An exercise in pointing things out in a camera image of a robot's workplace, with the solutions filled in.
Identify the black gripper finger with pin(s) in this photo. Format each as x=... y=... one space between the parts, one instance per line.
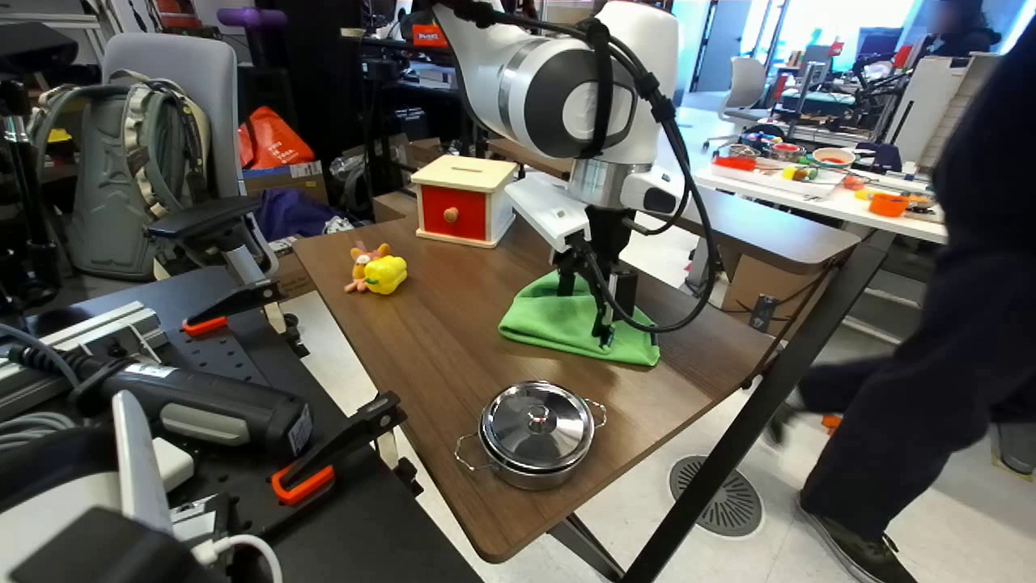
x=567 y=271
x=602 y=310

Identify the green cloth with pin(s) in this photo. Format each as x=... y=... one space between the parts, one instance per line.
x=560 y=326

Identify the steel pot with lid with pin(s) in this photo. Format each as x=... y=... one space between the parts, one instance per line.
x=534 y=424

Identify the black and grey device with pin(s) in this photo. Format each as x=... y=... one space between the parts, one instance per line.
x=216 y=408

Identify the distant person in dark top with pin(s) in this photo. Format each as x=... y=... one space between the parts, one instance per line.
x=961 y=20

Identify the white plastic panel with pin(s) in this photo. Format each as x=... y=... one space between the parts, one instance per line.
x=137 y=459

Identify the aluminium rail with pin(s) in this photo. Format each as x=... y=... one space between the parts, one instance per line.
x=86 y=328

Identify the orange floor bracket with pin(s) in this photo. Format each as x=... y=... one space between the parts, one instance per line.
x=831 y=422

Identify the grey office chair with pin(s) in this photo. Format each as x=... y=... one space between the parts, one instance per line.
x=199 y=76

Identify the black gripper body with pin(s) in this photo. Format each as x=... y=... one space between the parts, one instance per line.
x=607 y=231

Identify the orange block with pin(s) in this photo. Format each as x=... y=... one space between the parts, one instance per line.
x=889 y=205

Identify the person in black clothes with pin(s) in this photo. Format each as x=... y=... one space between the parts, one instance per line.
x=950 y=326

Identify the white board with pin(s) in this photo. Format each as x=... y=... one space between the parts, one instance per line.
x=944 y=97

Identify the dark blue bag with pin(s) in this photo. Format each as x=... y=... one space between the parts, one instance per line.
x=288 y=214

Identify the cardboard box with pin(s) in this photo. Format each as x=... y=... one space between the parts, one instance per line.
x=761 y=284

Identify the wooden box with red drawer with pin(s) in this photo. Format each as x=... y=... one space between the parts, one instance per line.
x=468 y=194

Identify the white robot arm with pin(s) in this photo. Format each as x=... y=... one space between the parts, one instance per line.
x=539 y=86

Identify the round floor drain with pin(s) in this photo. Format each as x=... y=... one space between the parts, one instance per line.
x=729 y=503

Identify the white work table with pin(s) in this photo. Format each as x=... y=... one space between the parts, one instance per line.
x=831 y=194

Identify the grey backpack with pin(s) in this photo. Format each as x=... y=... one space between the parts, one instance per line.
x=108 y=182

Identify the orange bag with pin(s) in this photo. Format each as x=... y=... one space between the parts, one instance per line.
x=273 y=141

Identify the yellow plush toy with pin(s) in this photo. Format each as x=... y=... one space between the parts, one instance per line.
x=387 y=272

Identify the red bin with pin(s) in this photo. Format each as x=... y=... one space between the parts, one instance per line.
x=429 y=35

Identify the black desk leg frame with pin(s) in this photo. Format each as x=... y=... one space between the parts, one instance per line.
x=754 y=408

